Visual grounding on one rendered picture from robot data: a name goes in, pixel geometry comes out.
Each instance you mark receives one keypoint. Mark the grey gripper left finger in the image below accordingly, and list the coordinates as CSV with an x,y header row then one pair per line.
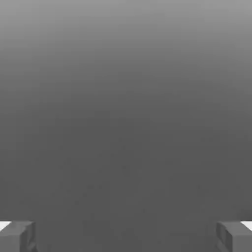
x,y
16,237

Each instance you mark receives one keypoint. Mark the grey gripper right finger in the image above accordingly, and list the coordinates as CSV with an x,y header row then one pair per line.
x,y
236,238

